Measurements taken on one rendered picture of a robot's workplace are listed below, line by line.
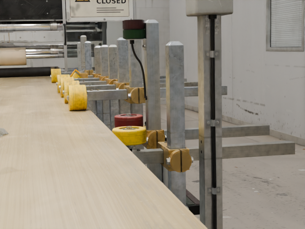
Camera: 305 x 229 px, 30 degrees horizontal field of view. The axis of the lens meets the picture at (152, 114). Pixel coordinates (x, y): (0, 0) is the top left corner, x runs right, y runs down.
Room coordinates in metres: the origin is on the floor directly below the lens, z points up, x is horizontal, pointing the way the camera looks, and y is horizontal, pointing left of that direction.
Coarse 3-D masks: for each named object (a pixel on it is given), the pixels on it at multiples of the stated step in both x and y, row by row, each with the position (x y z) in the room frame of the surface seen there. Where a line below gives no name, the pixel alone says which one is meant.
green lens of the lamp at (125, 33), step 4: (124, 32) 1.52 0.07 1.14; (128, 32) 1.51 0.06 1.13; (132, 32) 1.51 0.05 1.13; (136, 32) 1.51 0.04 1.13; (140, 32) 1.52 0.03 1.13; (144, 32) 1.53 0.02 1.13; (124, 36) 1.52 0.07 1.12; (128, 36) 1.51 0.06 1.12; (132, 36) 1.51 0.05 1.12; (136, 36) 1.51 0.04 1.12; (140, 36) 1.52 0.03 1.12; (144, 36) 1.53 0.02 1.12
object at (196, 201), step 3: (186, 189) 1.54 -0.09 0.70; (186, 192) 1.51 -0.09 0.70; (189, 192) 1.51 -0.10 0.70; (186, 195) 1.48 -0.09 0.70; (189, 195) 1.47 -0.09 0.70; (192, 195) 1.47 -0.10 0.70; (189, 198) 1.45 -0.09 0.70; (192, 198) 1.44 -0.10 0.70; (195, 198) 1.44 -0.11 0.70; (192, 201) 1.42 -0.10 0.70; (195, 201) 1.41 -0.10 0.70; (198, 201) 1.41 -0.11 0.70
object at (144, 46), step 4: (132, 40) 1.53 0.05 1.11; (144, 40) 1.54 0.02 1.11; (132, 44) 1.54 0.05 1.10; (144, 44) 1.54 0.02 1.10; (132, 48) 1.54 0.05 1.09; (144, 48) 1.54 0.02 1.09; (136, 56) 1.54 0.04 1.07; (140, 64) 1.54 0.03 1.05; (144, 76) 1.54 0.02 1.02; (144, 80) 1.54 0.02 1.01; (144, 84) 1.54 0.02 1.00; (144, 88) 1.54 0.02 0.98; (144, 92) 1.54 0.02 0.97; (144, 96) 1.54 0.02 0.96
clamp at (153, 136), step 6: (144, 126) 1.61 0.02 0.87; (150, 132) 1.52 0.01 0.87; (156, 132) 1.51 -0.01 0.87; (162, 132) 1.53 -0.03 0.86; (150, 138) 1.50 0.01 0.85; (156, 138) 1.51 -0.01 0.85; (162, 138) 1.51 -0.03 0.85; (144, 144) 1.55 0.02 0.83; (150, 144) 1.50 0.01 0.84; (156, 144) 1.51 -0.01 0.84
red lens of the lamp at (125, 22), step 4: (124, 20) 1.52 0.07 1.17; (128, 20) 1.51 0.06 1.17; (132, 20) 1.51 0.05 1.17; (136, 20) 1.51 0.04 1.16; (140, 20) 1.52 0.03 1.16; (144, 20) 1.53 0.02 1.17; (124, 24) 1.52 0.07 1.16; (128, 24) 1.51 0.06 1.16; (132, 24) 1.51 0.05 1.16; (136, 24) 1.51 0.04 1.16; (140, 24) 1.52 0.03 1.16; (144, 24) 1.53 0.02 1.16; (124, 28) 1.52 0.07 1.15; (128, 28) 1.51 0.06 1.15; (132, 28) 1.51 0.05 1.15; (136, 28) 1.51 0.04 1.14; (140, 28) 1.52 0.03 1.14; (144, 28) 1.53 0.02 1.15
